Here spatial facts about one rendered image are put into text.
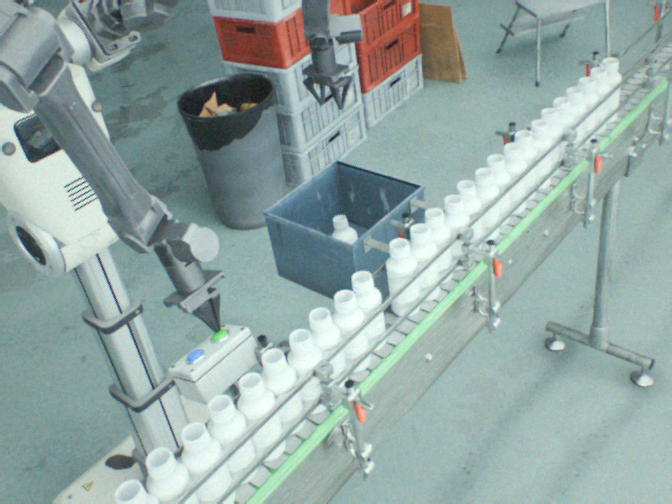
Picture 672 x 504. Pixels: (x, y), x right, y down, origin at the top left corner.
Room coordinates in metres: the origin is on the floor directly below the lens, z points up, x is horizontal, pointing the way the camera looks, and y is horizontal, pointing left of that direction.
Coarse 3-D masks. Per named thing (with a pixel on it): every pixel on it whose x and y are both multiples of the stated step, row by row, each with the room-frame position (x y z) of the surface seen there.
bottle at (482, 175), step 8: (480, 176) 1.34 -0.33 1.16; (488, 176) 1.34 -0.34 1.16; (480, 184) 1.34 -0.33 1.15; (488, 184) 1.34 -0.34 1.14; (480, 192) 1.34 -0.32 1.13; (488, 192) 1.33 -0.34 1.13; (496, 192) 1.33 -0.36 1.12; (480, 200) 1.33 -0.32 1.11; (488, 200) 1.32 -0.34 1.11; (496, 208) 1.33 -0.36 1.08; (488, 216) 1.32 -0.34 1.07; (496, 216) 1.33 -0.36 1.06; (488, 224) 1.32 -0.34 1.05; (496, 232) 1.33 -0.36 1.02
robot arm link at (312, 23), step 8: (304, 0) 1.50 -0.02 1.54; (312, 0) 1.49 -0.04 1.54; (320, 0) 1.49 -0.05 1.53; (328, 0) 1.50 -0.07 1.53; (304, 8) 1.53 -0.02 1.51; (312, 8) 1.52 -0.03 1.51; (320, 8) 1.52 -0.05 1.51; (328, 8) 1.53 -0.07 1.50; (304, 16) 1.56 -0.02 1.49; (312, 16) 1.55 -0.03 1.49; (320, 16) 1.55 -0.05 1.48; (328, 16) 1.56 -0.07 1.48; (304, 24) 1.57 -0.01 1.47; (312, 24) 1.57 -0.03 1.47; (320, 24) 1.57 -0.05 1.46; (328, 24) 1.57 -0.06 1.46; (304, 32) 1.59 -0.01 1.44; (312, 32) 1.59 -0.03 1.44; (320, 32) 1.60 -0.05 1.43; (328, 32) 1.60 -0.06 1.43
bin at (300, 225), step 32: (320, 192) 1.84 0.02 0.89; (352, 192) 1.87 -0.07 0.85; (384, 192) 1.78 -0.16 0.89; (416, 192) 1.66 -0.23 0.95; (288, 224) 1.62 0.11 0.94; (320, 224) 1.83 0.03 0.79; (352, 224) 1.88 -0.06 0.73; (384, 224) 1.56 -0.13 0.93; (288, 256) 1.65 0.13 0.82; (320, 256) 1.56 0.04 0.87; (352, 256) 1.47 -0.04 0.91; (384, 256) 1.55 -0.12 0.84; (320, 288) 1.57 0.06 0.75; (384, 288) 1.54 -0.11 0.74
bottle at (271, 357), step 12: (264, 360) 0.90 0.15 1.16; (276, 360) 0.92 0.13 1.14; (264, 372) 0.90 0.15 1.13; (276, 372) 0.88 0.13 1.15; (288, 372) 0.89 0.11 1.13; (264, 384) 0.88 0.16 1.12; (276, 384) 0.88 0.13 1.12; (288, 384) 0.88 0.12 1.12; (276, 396) 0.87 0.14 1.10; (300, 396) 0.90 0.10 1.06; (288, 408) 0.87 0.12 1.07; (300, 408) 0.89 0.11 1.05; (288, 420) 0.87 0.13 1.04
